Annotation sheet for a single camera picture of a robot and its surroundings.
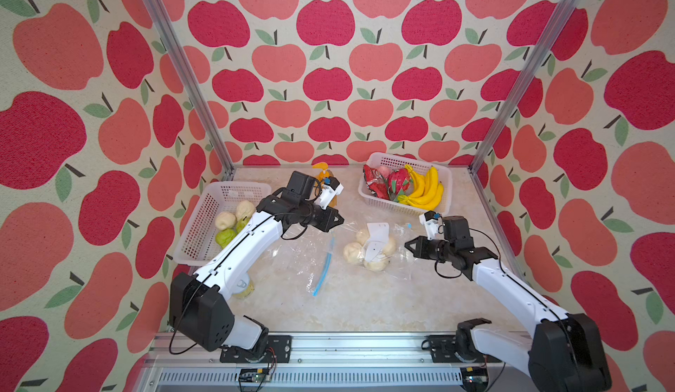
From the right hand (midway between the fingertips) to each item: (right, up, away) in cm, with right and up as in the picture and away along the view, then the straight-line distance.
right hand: (408, 248), depth 85 cm
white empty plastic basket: (-74, 0, +7) cm, 74 cm away
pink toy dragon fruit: (+2, +23, +20) cm, 30 cm away
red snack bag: (-8, +22, +16) cm, 29 cm away
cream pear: (-18, 0, -4) cm, 19 cm away
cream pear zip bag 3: (-5, 0, +4) cm, 6 cm away
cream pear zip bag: (-15, +4, +4) cm, 16 cm away
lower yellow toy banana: (+12, +14, +14) cm, 23 cm away
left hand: (-21, +9, -9) cm, 25 cm away
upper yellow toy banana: (+14, +22, +17) cm, 31 cm away
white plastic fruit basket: (+17, +14, +12) cm, 25 cm away
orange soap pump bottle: (-28, +25, +4) cm, 37 cm away
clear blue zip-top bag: (-37, -7, +8) cm, 38 cm away
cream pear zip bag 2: (-10, -6, 0) cm, 12 cm away
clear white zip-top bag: (-10, 0, -1) cm, 10 cm away
